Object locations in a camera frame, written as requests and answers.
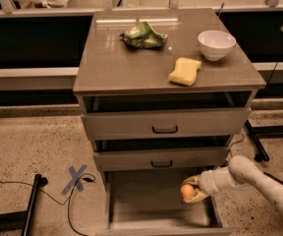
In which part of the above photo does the green chip bag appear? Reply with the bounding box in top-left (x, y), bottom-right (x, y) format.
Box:
top-left (120, 22), bottom-right (168, 49)

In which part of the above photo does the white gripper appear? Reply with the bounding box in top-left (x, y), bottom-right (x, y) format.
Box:
top-left (182, 170), bottom-right (220, 204)

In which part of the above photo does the grey middle drawer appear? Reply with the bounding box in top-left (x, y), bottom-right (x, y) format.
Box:
top-left (93, 147), bottom-right (229, 171)

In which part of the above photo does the white bowl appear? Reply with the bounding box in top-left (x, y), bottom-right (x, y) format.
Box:
top-left (198, 30), bottom-right (236, 61)

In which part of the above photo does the yellow sponge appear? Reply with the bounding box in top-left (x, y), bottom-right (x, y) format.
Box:
top-left (168, 57), bottom-right (201, 87)

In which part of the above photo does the orange fruit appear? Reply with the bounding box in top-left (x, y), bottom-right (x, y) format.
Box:
top-left (180, 184), bottom-right (195, 199)

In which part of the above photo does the black floor cable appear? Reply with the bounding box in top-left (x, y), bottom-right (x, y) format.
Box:
top-left (0, 170), bottom-right (97, 236)

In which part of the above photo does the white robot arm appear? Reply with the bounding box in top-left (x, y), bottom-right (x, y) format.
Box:
top-left (180, 155), bottom-right (283, 215)

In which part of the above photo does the blue tape cross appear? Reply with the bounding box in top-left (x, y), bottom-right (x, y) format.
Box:
top-left (61, 164), bottom-right (86, 195)

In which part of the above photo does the grey drawer cabinet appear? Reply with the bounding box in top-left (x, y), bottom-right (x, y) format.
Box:
top-left (72, 8), bottom-right (267, 236)

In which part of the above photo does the grey top drawer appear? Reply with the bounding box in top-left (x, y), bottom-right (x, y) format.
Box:
top-left (81, 108), bottom-right (251, 141)

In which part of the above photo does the grey drawer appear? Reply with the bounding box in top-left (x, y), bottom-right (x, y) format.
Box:
top-left (81, 108), bottom-right (251, 141)
top-left (93, 147), bottom-right (229, 171)
top-left (96, 168), bottom-right (233, 236)

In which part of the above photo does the black stand leg left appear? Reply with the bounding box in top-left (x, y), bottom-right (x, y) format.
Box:
top-left (0, 174), bottom-right (48, 236)

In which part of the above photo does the grey bottom drawer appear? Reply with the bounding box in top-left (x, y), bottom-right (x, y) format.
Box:
top-left (96, 168), bottom-right (233, 236)

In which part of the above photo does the black chair leg with caster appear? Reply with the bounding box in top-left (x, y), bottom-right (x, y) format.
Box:
top-left (245, 121), bottom-right (269, 162)

